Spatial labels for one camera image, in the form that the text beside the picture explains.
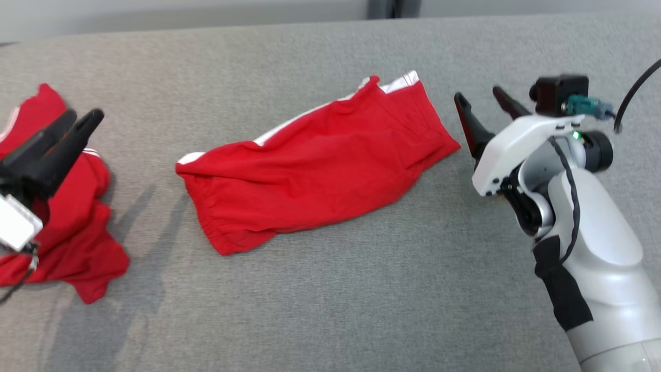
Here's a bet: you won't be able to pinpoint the teal plug right camera cable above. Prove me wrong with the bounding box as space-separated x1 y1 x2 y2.
567 58 661 133

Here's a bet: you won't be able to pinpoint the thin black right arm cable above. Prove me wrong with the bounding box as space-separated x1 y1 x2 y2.
548 137 581 264

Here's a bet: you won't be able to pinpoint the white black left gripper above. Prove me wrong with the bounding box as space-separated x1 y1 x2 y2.
0 110 104 253

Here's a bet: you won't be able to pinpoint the red shorts white side stripe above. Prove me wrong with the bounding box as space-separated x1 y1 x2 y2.
176 71 461 256

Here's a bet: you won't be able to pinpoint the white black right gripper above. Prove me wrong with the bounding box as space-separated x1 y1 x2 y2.
454 87 584 197

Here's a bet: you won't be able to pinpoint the red jersey white sleeves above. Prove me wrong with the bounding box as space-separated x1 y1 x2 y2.
0 83 131 305

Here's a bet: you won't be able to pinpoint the thin black left gripper cable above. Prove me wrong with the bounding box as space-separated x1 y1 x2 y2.
0 242 40 305

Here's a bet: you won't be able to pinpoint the grey partition post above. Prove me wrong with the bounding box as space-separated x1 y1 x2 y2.
368 0 421 20

